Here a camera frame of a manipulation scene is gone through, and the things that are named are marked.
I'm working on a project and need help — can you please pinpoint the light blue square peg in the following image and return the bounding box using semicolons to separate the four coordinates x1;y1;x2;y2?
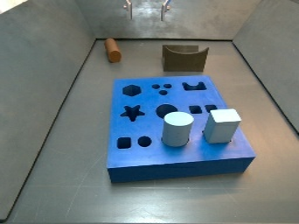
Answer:
203;108;242;144

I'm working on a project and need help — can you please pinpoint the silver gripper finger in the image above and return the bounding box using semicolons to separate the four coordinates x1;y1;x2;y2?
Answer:
124;0;134;20
162;0;173;21

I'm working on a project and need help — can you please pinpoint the brown round cylinder peg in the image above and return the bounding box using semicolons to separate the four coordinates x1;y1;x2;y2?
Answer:
104;38;122;63

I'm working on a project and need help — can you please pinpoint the dark grey curved cradle block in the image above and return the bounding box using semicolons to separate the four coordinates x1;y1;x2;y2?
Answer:
163;45;210;72

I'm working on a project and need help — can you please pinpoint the light blue cylinder peg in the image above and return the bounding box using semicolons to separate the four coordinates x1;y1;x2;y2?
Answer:
162;112;194;147

